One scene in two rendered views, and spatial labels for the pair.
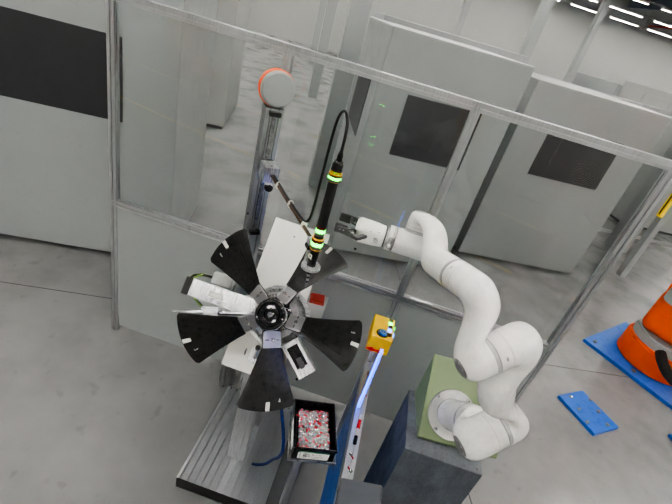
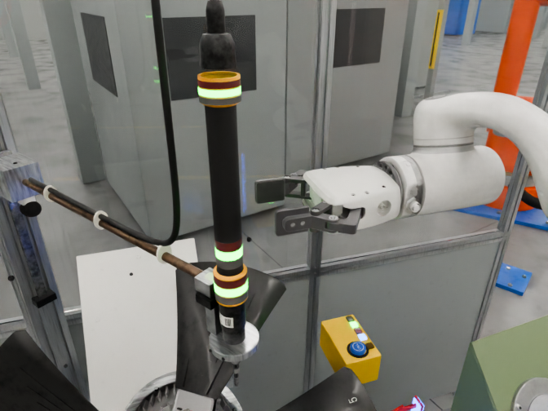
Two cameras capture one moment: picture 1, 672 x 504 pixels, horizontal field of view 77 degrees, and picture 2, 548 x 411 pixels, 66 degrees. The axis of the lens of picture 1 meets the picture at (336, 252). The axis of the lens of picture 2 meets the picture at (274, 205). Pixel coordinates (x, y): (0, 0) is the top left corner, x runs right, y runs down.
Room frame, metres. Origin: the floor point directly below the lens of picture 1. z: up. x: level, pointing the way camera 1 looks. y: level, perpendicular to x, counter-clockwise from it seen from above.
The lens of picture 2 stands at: (0.84, 0.17, 1.89)
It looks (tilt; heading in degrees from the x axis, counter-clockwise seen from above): 27 degrees down; 339
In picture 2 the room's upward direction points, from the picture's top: straight up
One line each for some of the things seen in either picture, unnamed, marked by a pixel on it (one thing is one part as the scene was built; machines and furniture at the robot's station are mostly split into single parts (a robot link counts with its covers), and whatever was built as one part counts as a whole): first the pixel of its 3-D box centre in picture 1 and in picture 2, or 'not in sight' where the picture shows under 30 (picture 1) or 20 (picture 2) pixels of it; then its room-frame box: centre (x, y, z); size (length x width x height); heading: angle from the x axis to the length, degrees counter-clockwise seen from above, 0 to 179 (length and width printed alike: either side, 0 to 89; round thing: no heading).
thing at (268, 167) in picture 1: (268, 171); (14, 175); (1.80, 0.40, 1.54); 0.10 x 0.07 x 0.08; 31
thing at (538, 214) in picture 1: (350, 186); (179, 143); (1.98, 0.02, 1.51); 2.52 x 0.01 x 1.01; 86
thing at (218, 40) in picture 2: (323, 217); (227, 215); (1.27, 0.07, 1.65); 0.04 x 0.04 x 0.46
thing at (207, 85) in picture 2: not in sight; (219, 81); (1.27, 0.07, 1.80); 0.04 x 0.04 x 0.01
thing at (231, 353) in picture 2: (312, 254); (227, 313); (1.27, 0.08, 1.49); 0.09 x 0.07 x 0.10; 31
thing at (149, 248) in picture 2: (289, 204); (99, 221); (1.53, 0.23, 1.54); 0.54 x 0.01 x 0.01; 31
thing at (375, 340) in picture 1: (380, 335); (348, 351); (1.54, -0.31, 1.02); 0.16 x 0.10 x 0.11; 176
